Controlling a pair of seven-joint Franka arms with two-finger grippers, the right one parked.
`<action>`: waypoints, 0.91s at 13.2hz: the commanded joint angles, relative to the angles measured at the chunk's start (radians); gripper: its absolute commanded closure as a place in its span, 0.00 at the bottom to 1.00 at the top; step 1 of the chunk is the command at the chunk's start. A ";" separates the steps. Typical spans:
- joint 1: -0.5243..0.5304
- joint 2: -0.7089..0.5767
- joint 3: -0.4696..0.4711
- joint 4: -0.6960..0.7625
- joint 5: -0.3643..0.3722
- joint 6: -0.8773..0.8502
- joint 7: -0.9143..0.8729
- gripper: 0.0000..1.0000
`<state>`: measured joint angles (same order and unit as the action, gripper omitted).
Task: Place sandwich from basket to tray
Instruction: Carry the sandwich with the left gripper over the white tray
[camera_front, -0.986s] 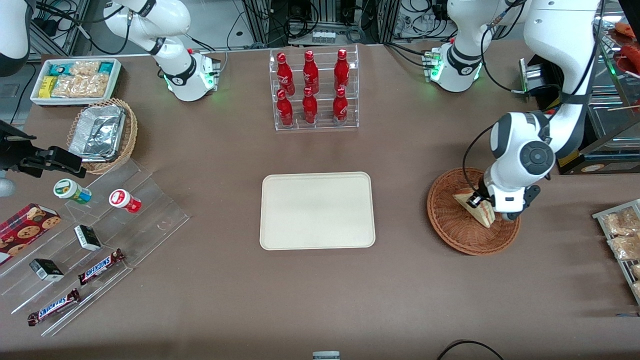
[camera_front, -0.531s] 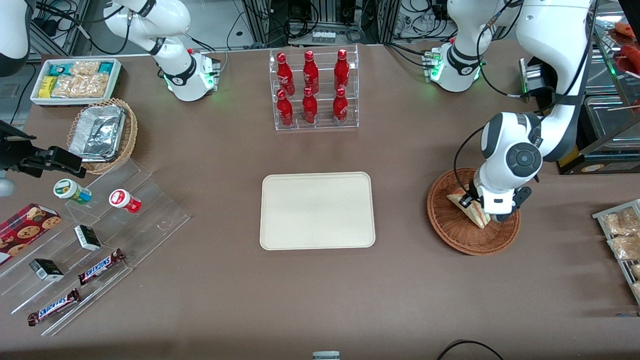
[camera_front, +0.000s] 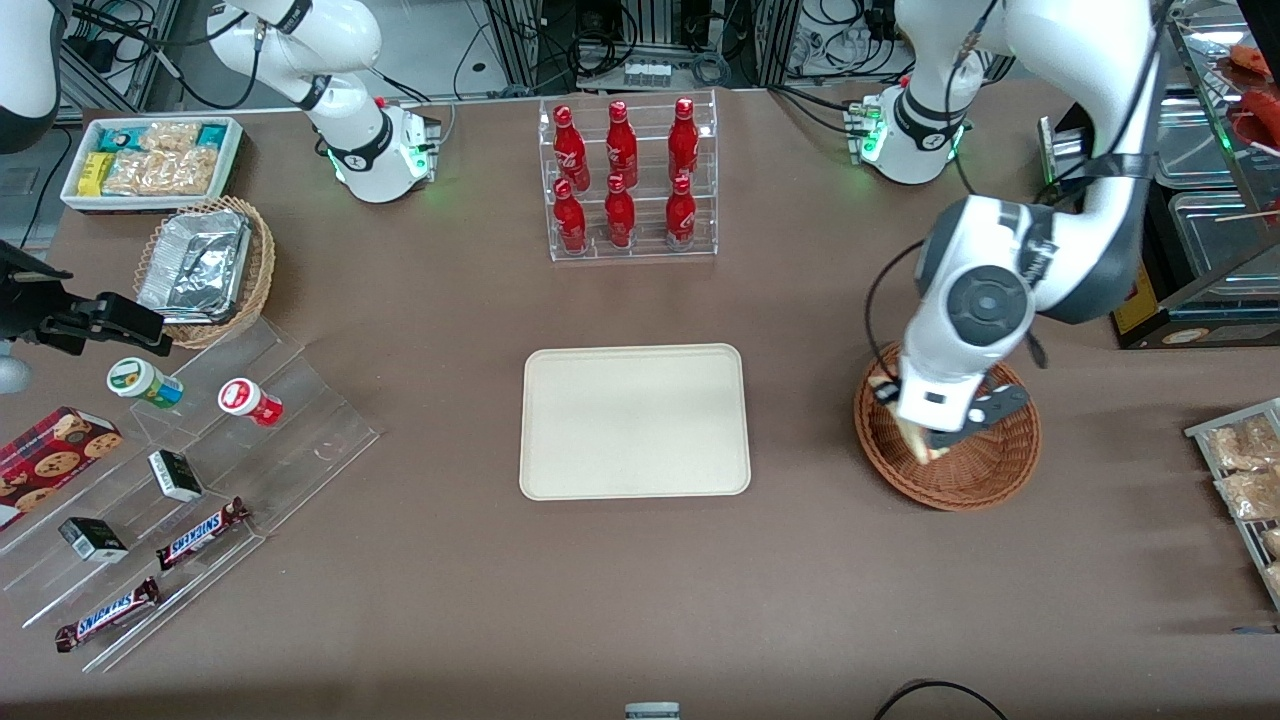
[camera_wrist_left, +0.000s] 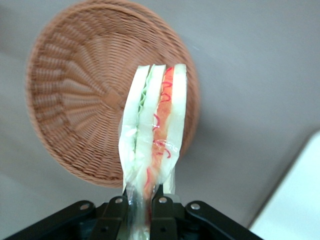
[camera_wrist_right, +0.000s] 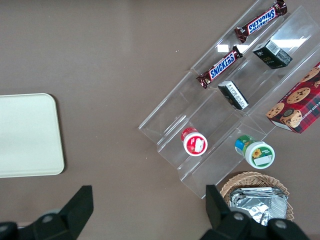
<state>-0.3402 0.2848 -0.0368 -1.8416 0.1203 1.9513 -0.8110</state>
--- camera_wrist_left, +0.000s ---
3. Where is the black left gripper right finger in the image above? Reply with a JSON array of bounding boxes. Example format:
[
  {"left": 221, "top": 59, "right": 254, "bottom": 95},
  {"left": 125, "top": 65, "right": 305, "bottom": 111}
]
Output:
[{"left": 149, "top": 195, "right": 181, "bottom": 240}]

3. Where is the cream rectangular tray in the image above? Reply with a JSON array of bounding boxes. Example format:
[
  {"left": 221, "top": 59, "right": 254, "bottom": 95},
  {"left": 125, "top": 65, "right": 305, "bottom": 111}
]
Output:
[{"left": 249, "top": 130, "right": 320, "bottom": 240}]

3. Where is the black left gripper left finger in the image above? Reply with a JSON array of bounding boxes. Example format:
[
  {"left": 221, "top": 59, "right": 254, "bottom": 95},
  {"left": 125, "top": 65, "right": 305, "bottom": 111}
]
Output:
[{"left": 87, "top": 195, "right": 131, "bottom": 240}]

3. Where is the round brown wicker basket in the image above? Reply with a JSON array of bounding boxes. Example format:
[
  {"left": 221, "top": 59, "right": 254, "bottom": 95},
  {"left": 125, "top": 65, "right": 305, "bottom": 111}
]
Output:
[{"left": 24, "top": 0, "right": 200, "bottom": 189}]

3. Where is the triangle sandwich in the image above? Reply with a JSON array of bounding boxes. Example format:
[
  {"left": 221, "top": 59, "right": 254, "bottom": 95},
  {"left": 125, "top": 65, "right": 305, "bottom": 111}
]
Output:
[{"left": 117, "top": 63, "right": 188, "bottom": 240}]

